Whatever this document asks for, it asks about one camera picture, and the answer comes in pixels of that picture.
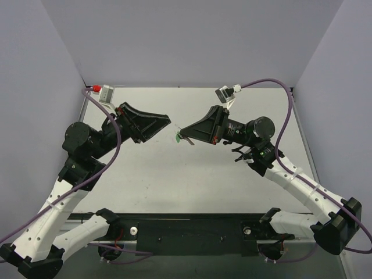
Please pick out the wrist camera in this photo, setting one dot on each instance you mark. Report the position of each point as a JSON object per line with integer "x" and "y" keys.
{"x": 106, "y": 94}
{"x": 226, "y": 95}

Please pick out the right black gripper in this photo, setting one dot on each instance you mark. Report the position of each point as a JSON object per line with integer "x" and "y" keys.
{"x": 220, "y": 125}

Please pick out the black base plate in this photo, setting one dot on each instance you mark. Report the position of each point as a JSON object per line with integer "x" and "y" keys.
{"x": 192, "y": 234}

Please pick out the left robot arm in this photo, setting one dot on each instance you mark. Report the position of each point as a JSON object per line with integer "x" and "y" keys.
{"x": 41, "y": 250}

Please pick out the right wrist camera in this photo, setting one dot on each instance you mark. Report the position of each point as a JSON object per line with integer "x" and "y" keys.
{"x": 226, "y": 95}

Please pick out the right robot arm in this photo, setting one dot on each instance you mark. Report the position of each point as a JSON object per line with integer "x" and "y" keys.
{"x": 332, "y": 221}

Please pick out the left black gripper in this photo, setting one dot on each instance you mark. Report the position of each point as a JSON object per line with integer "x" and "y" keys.
{"x": 129, "y": 122}

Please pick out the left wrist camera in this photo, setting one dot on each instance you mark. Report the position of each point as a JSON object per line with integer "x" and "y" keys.
{"x": 106, "y": 94}

